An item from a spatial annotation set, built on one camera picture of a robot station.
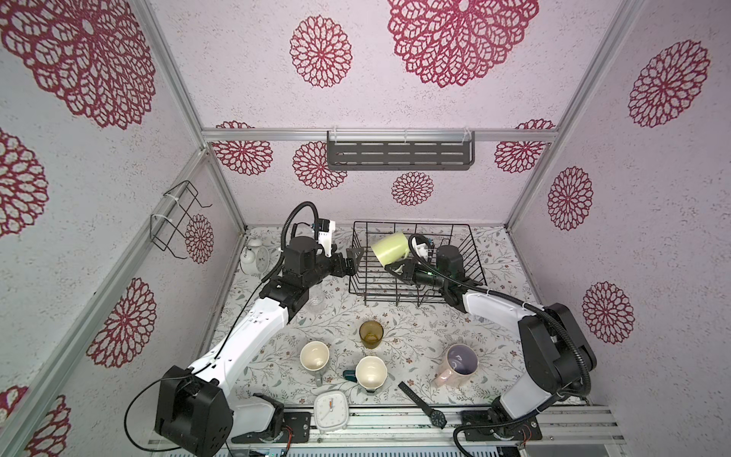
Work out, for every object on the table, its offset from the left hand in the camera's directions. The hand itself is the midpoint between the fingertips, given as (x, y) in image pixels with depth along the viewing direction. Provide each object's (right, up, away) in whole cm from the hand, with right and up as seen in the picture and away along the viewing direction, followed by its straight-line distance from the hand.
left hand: (350, 250), depth 78 cm
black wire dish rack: (+25, -1, -9) cm, 27 cm away
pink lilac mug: (+32, -33, +4) cm, 46 cm away
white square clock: (-5, -42, -3) cm, 43 cm away
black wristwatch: (+23, -44, -2) cm, 50 cm away
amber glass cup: (+6, -26, +12) cm, 30 cm away
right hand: (+10, -5, +5) cm, 12 cm away
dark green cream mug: (+6, -35, +3) cm, 36 cm away
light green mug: (+12, 0, +4) cm, 12 cm away
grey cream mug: (-11, -32, +7) cm, 34 cm away
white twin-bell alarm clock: (-34, -3, +19) cm, 39 cm away
